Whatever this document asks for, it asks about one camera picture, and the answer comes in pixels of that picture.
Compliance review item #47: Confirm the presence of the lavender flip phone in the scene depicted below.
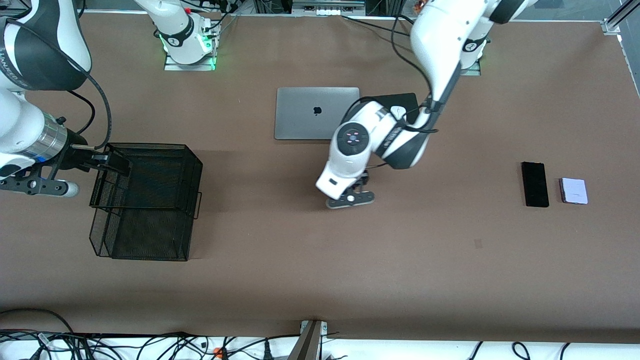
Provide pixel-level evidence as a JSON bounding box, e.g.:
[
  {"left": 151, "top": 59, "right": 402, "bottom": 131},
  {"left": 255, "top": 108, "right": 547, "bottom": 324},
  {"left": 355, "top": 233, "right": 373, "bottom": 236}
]
[{"left": 559, "top": 177, "right": 589, "bottom": 205}]

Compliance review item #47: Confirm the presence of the silver closed laptop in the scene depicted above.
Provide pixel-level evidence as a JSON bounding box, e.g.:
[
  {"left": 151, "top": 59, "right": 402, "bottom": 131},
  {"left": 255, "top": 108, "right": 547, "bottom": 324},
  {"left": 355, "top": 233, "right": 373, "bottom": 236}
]
[{"left": 274, "top": 87, "right": 361, "bottom": 141}]

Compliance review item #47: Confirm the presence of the black tangled floor cable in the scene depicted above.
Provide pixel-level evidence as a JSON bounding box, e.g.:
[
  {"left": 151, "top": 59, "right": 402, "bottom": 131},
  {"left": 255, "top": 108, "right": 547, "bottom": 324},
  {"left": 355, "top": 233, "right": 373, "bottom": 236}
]
[{"left": 75, "top": 331, "right": 213, "bottom": 360}]

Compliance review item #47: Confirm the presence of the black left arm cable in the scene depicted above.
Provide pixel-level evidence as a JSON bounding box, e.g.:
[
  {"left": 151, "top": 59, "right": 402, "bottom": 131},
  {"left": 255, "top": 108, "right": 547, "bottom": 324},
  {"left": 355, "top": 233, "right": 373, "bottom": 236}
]
[{"left": 345, "top": 14, "right": 441, "bottom": 168}]

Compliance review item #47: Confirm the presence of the white power strip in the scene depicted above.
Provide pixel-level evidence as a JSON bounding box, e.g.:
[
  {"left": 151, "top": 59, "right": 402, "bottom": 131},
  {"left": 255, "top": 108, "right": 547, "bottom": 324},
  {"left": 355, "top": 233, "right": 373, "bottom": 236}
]
[{"left": 292, "top": 0, "right": 366, "bottom": 17}]

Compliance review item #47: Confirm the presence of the black base cable bundle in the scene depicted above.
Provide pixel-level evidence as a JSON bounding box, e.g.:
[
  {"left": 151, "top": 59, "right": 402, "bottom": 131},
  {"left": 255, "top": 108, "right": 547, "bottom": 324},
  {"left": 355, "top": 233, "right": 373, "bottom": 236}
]
[{"left": 197, "top": 0, "right": 241, "bottom": 38}]

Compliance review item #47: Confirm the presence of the aluminium frame corner profile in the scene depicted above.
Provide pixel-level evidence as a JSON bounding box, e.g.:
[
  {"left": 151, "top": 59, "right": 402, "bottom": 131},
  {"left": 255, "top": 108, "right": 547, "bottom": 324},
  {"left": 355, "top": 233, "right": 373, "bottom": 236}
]
[{"left": 601, "top": 0, "right": 640, "bottom": 36}]

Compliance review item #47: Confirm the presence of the long black smartphone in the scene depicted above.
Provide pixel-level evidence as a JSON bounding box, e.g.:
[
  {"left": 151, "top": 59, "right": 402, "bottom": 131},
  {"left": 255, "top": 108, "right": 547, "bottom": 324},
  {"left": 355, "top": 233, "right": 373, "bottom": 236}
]
[{"left": 521, "top": 161, "right": 550, "bottom": 208}]

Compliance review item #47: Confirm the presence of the grey metal camera post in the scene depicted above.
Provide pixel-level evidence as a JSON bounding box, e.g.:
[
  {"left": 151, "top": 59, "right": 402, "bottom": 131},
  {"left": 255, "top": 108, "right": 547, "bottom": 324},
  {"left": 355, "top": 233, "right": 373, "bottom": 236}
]
[{"left": 287, "top": 320, "right": 329, "bottom": 360}]

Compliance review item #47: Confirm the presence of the black arched floor cable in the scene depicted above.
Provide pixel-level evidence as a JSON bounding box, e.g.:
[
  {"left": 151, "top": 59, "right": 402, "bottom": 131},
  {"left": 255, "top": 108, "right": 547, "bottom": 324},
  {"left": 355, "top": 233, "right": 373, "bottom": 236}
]
[{"left": 0, "top": 308, "right": 76, "bottom": 335}]

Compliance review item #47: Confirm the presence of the black wire mesh organizer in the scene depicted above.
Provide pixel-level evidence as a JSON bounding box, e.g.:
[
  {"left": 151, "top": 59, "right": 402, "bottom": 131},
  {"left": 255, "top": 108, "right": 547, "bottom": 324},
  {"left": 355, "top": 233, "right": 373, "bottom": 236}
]
[{"left": 89, "top": 143, "right": 203, "bottom": 262}]

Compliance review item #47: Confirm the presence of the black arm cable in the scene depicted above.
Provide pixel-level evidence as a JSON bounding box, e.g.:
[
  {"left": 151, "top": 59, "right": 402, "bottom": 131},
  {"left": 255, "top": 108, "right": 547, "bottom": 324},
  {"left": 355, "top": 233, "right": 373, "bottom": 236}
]
[
  {"left": 345, "top": 14, "right": 441, "bottom": 168},
  {"left": 0, "top": 17, "right": 113, "bottom": 151}
]

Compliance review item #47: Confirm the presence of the black mouse pad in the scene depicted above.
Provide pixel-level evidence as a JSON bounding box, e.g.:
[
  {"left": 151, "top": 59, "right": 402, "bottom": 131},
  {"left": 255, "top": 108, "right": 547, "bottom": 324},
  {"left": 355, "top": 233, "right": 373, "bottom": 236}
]
[{"left": 371, "top": 92, "right": 420, "bottom": 126}]

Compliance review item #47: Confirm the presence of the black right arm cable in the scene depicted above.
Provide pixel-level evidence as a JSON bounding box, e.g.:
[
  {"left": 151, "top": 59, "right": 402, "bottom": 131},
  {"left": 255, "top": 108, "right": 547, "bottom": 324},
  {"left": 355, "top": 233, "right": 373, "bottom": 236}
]
[{"left": 0, "top": 17, "right": 113, "bottom": 151}]

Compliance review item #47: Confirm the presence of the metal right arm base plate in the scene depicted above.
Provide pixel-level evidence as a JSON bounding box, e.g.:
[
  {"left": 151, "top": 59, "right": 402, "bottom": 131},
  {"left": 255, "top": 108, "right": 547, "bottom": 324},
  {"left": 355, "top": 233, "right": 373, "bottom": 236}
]
[{"left": 164, "top": 52, "right": 217, "bottom": 72}]

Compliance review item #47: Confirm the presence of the long black table cable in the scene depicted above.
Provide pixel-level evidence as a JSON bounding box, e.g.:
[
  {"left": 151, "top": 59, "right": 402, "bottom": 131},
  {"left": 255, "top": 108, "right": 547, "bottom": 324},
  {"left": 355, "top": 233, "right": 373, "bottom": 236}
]
[{"left": 341, "top": 15, "right": 418, "bottom": 36}]

